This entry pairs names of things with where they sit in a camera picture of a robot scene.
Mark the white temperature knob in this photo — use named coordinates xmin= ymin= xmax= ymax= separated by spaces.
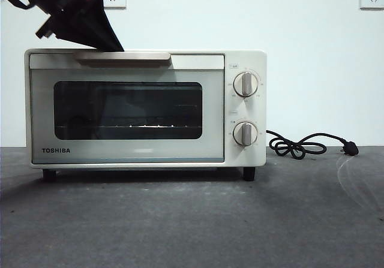
xmin=233 ymin=71 xmax=259 ymax=97

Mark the glass oven door with handle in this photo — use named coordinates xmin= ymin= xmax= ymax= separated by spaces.
xmin=29 ymin=51 xmax=226 ymax=164

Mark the metal wire oven rack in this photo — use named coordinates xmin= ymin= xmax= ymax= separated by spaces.
xmin=56 ymin=124 xmax=201 ymax=130

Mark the white Toshiba toaster oven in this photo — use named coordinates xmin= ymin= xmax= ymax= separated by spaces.
xmin=23 ymin=48 xmax=267 ymax=169

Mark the black power cord with plug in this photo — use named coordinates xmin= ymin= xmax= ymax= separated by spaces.
xmin=265 ymin=130 xmax=359 ymax=158

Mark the white timer knob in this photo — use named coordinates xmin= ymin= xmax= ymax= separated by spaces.
xmin=233 ymin=121 xmax=259 ymax=147

